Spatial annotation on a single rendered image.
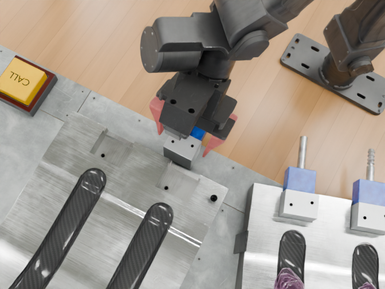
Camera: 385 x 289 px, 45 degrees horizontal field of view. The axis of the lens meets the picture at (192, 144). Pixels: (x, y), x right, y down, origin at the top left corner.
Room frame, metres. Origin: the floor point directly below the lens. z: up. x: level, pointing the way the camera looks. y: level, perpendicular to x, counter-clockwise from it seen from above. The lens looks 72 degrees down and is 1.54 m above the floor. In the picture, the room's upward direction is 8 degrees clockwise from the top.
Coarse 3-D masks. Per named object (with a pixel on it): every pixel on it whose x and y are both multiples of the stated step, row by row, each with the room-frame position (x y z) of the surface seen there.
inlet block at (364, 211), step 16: (368, 160) 0.24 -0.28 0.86; (368, 176) 0.21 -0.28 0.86; (352, 192) 0.19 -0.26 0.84; (368, 192) 0.19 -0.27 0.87; (384, 192) 0.19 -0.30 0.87; (352, 208) 0.16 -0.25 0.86; (368, 208) 0.16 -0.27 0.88; (384, 208) 0.16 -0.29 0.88; (352, 224) 0.14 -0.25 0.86; (368, 224) 0.14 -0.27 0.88; (384, 224) 0.14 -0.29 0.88
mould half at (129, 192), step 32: (64, 128) 0.21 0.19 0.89; (96, 128) 0.22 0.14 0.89; (64, 160) 0.16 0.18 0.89; (96, 160) 0.17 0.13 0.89; (128, 160) 0.18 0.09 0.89; (160, 160) 0.18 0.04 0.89; (32, 192) 0.11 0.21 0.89; (64, 192) 0.12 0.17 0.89; (128, 192) 0.13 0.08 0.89; (160, 192) 0.14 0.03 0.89; (224, 192) 0.15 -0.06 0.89; (32, 224) 0.07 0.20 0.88; (96, 224) 0.08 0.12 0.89; (128, 224) 0.08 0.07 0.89; (192, 224) 0.10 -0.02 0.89; (0, 256) 0.02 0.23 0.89; (32, 256) 0.02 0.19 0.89; (96, 256) 0.04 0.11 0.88; (160, 256) 0.05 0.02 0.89; (192, 256) 0.05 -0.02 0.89; (0, 288) -0.02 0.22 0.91; (64, 288) -0.01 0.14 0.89; (96, 288) -0.01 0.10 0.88; (160, 288) 0.01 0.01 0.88
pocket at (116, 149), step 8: (104, 136) 0.21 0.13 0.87; (112, 136) 0.21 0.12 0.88; (96, 144) 0.19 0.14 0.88; (104, 144) 0.20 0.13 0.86; (112, 144) 0.20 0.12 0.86; (120, 144) 0.21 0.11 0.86; (128, 144) 0.20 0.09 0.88; (96, 152) 0.19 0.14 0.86; (104, 152) 0.19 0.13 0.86; (112, 152) 0.19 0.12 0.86; (120, 152) 0.19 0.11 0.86; (128, 152) 0.20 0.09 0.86; (112, 160) 0.18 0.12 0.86; (120, 160) 0.18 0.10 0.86; (120, 168) 0.17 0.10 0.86
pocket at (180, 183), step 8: (168, 168) 0.18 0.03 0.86; (176, 168) 0.18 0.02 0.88; (160, 176) 0.16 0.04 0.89; (168, 176) 0.17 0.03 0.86; (176, 176) 0.17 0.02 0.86; (184, 176) 0.17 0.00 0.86; (192, 176) 0.17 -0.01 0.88; (160, 184) 0.15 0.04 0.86; (168, 184) 0.16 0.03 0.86; (176, 184) 0.16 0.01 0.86; (184, 184) 0.16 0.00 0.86; (192, 184) 0.16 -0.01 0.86; (168, 192) 0.14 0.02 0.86; (176, 192) 0.15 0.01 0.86; (184, 192) 0.15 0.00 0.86; (192, 192) 0.15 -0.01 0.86; (184, 200) 0.13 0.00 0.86
